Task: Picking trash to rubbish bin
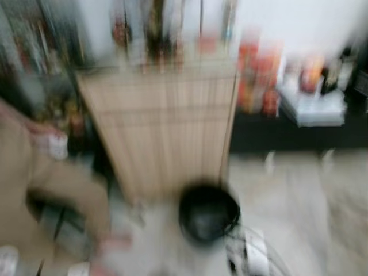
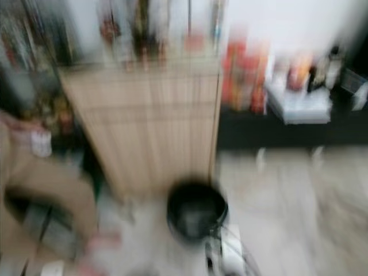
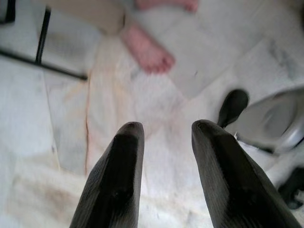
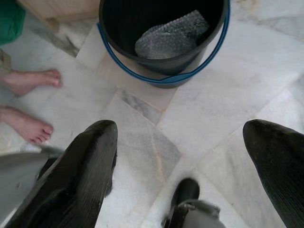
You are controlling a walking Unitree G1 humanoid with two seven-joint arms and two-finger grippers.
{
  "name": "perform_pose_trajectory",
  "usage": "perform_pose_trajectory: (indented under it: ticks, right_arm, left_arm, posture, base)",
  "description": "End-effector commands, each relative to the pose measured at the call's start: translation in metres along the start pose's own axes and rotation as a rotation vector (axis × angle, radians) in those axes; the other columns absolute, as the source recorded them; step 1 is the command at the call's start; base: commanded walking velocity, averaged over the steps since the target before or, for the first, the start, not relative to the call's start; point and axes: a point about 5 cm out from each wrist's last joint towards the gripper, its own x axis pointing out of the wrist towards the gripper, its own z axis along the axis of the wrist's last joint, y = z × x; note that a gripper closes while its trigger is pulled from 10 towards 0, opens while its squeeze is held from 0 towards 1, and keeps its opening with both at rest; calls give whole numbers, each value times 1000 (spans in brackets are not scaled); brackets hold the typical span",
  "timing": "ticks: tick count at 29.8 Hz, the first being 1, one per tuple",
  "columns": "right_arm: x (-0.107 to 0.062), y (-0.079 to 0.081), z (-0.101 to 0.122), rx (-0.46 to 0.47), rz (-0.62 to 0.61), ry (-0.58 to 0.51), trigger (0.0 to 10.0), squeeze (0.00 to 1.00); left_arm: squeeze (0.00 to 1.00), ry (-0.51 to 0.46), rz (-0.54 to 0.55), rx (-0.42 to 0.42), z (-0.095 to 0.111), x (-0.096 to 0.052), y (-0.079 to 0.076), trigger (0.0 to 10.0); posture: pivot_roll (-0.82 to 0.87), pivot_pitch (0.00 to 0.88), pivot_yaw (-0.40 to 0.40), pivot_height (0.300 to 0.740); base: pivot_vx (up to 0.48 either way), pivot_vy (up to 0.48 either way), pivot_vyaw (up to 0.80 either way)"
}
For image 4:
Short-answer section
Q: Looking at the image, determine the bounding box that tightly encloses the blue bucket handle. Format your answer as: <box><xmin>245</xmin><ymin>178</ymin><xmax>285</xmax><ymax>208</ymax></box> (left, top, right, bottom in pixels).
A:
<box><xmin>96</xmin><ymin>0</ymin><xmax>231</xmax><ymax>86</ymax></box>

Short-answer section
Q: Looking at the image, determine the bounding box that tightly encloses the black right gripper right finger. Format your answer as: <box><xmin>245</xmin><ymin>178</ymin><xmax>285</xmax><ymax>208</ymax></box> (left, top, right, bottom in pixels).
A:
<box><xmin>242</xmin><ymin>120</ymin><xmax>304</xmax><ymax>228</ymax></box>

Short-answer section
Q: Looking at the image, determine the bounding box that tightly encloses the clear bubble wrap piece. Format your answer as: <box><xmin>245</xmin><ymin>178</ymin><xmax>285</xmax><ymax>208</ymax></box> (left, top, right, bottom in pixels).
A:
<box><xmin>134</xmin><ymin>9</ymin><xmax>210</xmax><ymax>60</ymax></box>

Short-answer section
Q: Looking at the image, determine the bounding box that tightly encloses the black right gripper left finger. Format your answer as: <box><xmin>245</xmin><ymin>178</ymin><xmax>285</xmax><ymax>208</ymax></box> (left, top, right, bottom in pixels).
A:
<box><xmin>4</xmin><ymin>120</ymin><xmax>119</xmax><ymax>228</ymax></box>

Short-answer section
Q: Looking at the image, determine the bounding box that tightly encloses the green cloth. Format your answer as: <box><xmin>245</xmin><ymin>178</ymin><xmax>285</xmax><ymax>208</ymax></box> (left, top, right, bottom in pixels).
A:
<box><xmin>0</xmin><ymin>0</ymin><xmax>27</xmax><ymax>46</ymax></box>

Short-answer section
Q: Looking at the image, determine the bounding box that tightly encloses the robot black foot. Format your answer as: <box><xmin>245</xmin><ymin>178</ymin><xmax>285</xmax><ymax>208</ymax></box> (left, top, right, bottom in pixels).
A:
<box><xmin>161</xmin><ymin>178</ymin><xmax>200</xmax><ymax>228</ymax></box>

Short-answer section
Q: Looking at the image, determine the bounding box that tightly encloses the bare person foot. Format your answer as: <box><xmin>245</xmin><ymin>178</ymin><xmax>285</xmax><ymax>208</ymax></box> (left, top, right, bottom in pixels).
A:
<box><xmin>0</xmin><ymin>68</ymin><xmax>63</xmax><ymax>97</ymax></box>
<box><xmin>0</xmin><ymin>106</ymin><xmax>54</xmax><ymax>145</ymax></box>

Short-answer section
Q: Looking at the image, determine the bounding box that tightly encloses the light wooden furniture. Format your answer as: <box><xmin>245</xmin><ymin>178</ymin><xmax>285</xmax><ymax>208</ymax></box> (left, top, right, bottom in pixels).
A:
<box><xmin>18</xmin><ymin>0</ymin><xmax>102</xmax><ymax>32</ymax></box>

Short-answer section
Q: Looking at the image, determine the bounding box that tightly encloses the robot silver leg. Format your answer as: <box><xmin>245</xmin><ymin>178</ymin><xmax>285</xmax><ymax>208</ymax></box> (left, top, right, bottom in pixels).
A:
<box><xmin>0</xmin><ymin>144</ymin><xmax>65</xmax><ymax>223</ymax></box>

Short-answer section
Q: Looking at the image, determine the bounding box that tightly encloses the black plastic bucket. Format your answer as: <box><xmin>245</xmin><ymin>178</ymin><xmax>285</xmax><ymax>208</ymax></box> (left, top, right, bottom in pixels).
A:
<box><xmin>98</xmin><ymin>0</ymin><xmax>231</xmax><ymax>90</ymax></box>

